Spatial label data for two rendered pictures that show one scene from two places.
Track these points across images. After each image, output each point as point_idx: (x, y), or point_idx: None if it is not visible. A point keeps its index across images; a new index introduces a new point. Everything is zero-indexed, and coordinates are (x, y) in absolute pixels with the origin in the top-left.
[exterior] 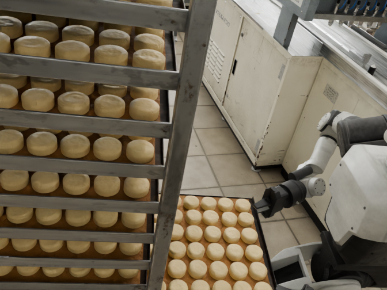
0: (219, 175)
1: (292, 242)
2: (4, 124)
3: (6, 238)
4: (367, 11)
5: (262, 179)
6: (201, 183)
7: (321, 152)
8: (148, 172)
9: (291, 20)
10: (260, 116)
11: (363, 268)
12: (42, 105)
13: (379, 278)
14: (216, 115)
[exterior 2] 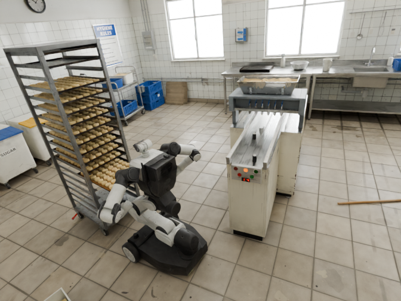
0: (217, 184)
1: (218, 219)
2: (54, 122)
3: (70, 153)
4: (273, 107)
5: None
6: (206, 185)
7: (182, 160)
8: None
9: (232, 111)
10: None
11: (151, 197)
12: (60, 120)
13: (159, 205)
14: None
